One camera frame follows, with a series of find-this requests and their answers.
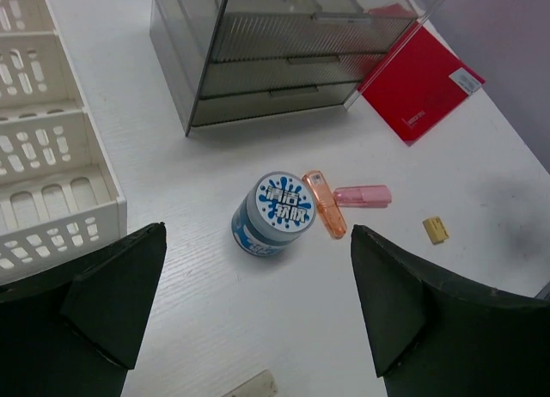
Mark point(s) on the clear acrylic drawer organizer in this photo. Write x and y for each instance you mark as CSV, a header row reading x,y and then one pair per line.
x,y
231,60

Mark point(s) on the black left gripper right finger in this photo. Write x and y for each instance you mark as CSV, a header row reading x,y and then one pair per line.
x,y
433,332

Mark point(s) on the blue cleaning gel jar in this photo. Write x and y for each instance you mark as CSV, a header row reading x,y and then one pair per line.
x,y
276,211

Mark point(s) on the small yellow sharpener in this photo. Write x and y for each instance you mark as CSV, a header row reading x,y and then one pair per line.
x,y
435,230

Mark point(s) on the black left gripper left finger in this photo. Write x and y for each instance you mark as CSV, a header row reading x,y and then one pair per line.
x,y
77,329

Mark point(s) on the grey eraser block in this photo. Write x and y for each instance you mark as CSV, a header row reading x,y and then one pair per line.
x,y
261,385

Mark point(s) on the white plastic file rack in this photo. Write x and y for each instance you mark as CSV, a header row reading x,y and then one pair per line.
x,y
60,197

